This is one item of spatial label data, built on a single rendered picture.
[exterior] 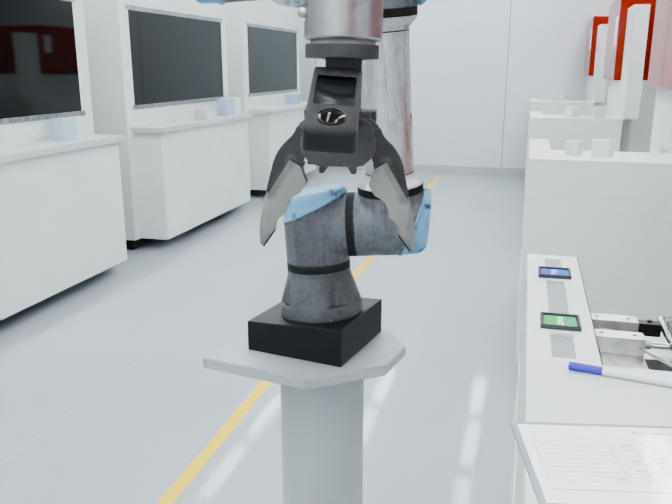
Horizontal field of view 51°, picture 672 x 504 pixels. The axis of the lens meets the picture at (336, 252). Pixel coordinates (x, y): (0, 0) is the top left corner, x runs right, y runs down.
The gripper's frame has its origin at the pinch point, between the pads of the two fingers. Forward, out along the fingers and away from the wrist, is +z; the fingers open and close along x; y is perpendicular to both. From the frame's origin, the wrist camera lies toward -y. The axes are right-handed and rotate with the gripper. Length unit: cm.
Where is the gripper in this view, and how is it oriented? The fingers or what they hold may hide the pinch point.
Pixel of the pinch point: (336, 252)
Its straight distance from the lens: 70.5
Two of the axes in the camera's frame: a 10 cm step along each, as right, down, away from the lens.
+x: -10.0, -0.4, 0.6
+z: -0.2, 9.7, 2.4
